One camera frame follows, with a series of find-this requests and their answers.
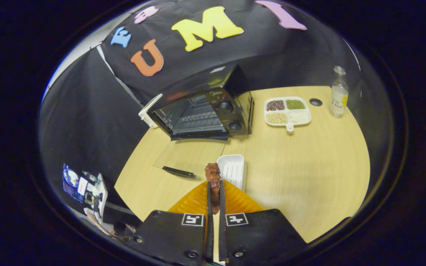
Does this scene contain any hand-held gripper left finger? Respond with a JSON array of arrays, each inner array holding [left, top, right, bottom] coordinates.
[[124, 181, 214, 265]]

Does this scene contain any white rectangular tray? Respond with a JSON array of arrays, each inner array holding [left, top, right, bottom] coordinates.
[[217, 154, 248, 192]]

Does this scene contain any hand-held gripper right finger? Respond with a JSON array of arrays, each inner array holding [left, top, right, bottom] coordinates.
[[219, 180, 310, 265]]

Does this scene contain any red-brown cooked meat piece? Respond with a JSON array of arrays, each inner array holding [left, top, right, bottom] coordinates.
[[204, 163, 222, 215]]

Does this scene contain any white plastic device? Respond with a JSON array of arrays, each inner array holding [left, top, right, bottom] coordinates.
[[82, 171, 108, 218]]

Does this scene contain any blue printed packet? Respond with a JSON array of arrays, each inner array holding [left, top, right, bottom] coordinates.
[[62, 163, 89, 203]]

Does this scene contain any black toaster oven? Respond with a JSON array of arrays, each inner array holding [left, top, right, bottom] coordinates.
[[147, 64, 254, 180]]

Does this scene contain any white divided plate with beans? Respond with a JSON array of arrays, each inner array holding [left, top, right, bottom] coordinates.
[[264, 96, 312, 132]]

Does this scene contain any stack of papers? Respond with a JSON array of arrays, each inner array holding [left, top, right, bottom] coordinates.
[[84, 208, 125, 237]]

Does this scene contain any clear glass bottle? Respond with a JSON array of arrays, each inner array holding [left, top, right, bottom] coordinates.
[[329, 66, 349, 118]]

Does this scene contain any white bread toaster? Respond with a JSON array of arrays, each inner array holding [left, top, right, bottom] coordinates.
[[138, 93, 163, 129]]

